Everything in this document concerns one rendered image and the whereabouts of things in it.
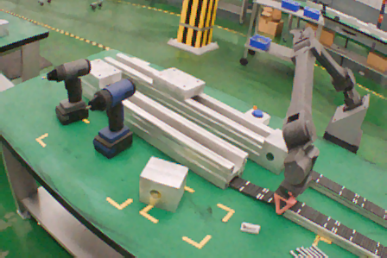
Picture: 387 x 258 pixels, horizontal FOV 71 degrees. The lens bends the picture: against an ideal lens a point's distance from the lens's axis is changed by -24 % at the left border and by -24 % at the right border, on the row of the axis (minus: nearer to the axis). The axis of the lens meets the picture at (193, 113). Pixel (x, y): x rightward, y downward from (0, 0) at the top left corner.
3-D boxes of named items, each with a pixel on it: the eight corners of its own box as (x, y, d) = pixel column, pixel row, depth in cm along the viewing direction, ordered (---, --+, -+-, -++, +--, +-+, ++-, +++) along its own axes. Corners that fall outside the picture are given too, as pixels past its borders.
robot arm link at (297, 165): (311, 116, 79) (285, 128, 85) (297, 133, 70) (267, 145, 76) (326, 158, 79) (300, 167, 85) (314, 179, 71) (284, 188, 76)
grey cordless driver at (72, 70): (91, 117, 118) (93, 61, 107) (47, 131, 105) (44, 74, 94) (83, 108, 122) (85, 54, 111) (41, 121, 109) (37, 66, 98)
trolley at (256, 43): (311, 75, 429) (326, 9, 379) (309, 89, 383) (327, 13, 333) (242, 51, 454) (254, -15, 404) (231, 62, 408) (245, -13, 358)
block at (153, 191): (186, 187, 95) (191, 162, 90) (174, 212, 85) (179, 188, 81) (152, 177, 96) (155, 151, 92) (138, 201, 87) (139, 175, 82)
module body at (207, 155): (241, 175, 103) (249, 154, 99) (223, 190, 96) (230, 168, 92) (88, 80, 143) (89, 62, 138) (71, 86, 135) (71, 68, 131)
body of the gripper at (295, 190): (276, 189, 84) (286, 167, 80) (292, 173, 91) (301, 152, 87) (295, 199, 80) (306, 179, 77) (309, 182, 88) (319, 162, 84)
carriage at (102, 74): (120, 86, 129) (122, 71, 125) (98, 95, 121) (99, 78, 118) (98, 73, 137) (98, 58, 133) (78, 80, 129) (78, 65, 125)
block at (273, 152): (292, 159, 114) (301, 136, 110) (277, 174, 105) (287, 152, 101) (272, 148, 119) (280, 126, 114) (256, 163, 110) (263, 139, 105)
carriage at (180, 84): (202, 98, 130) (206, 82, 127) (183, 107, 122) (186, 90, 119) (170, 82, 138) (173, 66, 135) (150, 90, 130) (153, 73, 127)
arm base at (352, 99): (365, 97, 132) (346, 105, 141) (359, 82, 132) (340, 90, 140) (363, 104, 126) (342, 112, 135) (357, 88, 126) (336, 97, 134)
